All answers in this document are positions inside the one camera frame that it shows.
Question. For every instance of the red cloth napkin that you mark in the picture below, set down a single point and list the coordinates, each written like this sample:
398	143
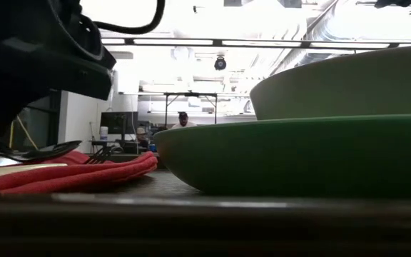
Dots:
84	173

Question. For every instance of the green plate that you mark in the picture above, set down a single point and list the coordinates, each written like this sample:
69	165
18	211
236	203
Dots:
298	157

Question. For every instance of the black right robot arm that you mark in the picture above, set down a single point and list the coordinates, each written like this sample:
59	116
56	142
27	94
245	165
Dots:
394	3

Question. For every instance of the white wipes canister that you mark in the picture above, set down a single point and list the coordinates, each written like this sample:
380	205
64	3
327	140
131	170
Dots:
103	132

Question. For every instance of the grey bowl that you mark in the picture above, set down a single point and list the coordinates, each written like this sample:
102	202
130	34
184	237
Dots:
351	89

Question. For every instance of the person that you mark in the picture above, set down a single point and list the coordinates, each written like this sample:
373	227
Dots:
183	120
141	135

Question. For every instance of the dark brown tray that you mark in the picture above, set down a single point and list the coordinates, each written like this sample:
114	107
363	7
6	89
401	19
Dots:
191	228

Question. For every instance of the round black hanging reel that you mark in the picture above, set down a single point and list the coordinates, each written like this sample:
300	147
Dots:
220	63

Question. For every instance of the black overhead beam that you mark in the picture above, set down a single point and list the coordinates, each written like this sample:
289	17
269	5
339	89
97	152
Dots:
262	43

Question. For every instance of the black framed background table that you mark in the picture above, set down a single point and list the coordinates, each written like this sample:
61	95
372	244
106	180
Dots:
191	94

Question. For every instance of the black monitor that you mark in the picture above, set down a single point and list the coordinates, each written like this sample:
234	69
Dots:
118	121

